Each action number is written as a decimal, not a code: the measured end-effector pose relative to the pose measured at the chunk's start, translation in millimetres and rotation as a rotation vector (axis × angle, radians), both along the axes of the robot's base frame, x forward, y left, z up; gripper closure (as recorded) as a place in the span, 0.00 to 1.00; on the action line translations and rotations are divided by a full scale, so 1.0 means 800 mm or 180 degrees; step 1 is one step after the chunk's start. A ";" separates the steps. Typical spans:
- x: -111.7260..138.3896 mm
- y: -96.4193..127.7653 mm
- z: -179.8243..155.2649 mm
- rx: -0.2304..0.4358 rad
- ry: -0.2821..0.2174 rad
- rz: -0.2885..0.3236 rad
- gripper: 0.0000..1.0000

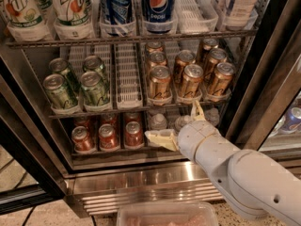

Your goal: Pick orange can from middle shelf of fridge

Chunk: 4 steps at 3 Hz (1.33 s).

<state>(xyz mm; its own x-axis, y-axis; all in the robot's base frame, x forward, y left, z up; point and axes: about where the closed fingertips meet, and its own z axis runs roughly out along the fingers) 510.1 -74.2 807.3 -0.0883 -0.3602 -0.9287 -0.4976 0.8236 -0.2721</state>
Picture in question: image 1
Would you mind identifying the red can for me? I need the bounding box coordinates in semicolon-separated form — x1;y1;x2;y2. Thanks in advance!
73;117;93;133
124;112;141;123
71;126;95;153
99;123;119;151
101;113;118;129
125;121;143;147

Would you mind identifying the green can front right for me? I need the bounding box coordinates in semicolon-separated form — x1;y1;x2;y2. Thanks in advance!
80;72;109;106

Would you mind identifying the green can back left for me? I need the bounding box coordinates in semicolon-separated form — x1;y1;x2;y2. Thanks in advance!
49;57;80;93

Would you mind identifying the green can back right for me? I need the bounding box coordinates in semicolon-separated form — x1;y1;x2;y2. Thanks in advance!
82;55;107;80

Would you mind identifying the blue pepsi can right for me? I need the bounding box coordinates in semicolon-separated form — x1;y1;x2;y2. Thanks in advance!
143;0;174;34

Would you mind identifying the red can back right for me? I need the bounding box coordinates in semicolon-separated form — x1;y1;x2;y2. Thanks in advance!
124;112;141;123

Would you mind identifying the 7up bottle right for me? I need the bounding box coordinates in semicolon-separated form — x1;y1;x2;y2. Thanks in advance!
53;0;89;26

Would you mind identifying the clear plastic container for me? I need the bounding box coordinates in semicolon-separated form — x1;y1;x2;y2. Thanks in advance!
116;202;219;226

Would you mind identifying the blue can neighbouring fridge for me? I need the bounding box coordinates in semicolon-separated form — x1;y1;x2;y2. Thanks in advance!
280;107;301;134

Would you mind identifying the green can front left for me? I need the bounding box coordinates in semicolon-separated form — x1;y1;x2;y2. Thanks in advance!
43;73;78;109

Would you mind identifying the empty white shelf tray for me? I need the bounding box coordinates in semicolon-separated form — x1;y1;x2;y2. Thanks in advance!
115;43;143;109

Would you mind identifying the red can front left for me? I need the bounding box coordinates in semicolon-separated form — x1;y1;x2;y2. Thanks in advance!
71;126;95;153

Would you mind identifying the blue pepsi can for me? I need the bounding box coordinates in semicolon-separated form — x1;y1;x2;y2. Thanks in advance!
103;0;133;36
143;0;174;34

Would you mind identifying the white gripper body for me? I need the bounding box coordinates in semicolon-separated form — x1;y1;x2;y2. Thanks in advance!
177;121;220;162

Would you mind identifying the red can back left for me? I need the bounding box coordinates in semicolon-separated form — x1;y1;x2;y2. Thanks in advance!
73;117;93;133

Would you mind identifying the white bottle top right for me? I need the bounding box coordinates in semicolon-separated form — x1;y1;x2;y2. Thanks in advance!
225;0;258;30

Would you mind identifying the water bottle left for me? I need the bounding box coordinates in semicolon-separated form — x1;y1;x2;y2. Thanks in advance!
150;113;167;137

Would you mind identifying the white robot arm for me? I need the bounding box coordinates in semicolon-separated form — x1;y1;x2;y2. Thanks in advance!
145;102;301;226

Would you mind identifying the orange can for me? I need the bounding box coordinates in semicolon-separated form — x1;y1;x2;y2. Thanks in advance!
173;50;196;84
179;64;203;98
145;41;164;55
197;38;219;63
146;51;167;74
149;66;171;100
204;48;228;81
207;62;236;96

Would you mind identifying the black cable on floor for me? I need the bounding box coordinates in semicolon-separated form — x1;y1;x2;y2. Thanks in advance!
21;206;38;226

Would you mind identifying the red can back middle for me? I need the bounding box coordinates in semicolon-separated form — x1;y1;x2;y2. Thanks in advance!
101;113;118;129

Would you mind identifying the red can front right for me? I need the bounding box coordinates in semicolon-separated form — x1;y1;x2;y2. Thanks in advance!
125;121;143;147

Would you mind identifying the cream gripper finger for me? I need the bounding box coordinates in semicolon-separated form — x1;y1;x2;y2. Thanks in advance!
145;129;179;152
191;101;205;121

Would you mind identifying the green can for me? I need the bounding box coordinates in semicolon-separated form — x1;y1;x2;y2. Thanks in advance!
82;55;107;80
80;72;109;106
49;57;80;93
43;73;78;109

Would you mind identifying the blue pepsi can left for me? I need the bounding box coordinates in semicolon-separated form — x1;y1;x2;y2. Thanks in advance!
103;0;133;36

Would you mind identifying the red can front middle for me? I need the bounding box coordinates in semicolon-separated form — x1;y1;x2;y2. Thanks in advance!
99;123;119;151

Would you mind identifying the stainless steel fridge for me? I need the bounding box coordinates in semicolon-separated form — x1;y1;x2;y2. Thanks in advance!
1;0;300;217

